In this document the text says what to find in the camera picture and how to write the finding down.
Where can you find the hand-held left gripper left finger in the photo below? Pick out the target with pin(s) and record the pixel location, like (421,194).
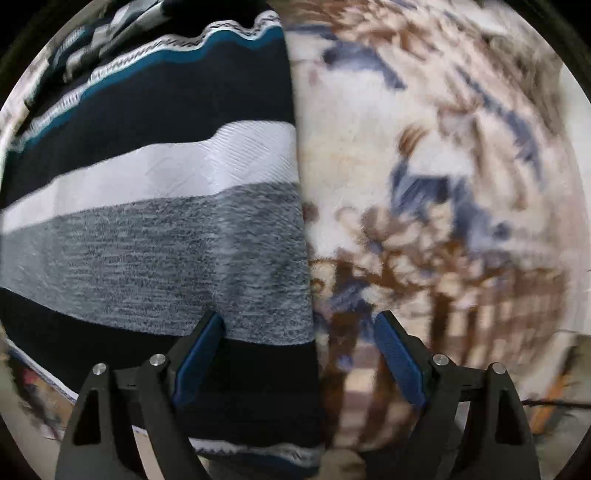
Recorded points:
(198,364)

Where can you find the cream blue brown printed blanket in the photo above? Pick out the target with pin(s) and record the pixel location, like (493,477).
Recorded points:
(438,161)

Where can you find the navy white grey striped sweater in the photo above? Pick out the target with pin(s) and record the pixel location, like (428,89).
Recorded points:
(161,230)

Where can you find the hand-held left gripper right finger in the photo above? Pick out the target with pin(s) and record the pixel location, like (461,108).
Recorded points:
(399,364)

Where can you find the black white checkered cloth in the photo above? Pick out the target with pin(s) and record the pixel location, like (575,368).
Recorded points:
(120,27)

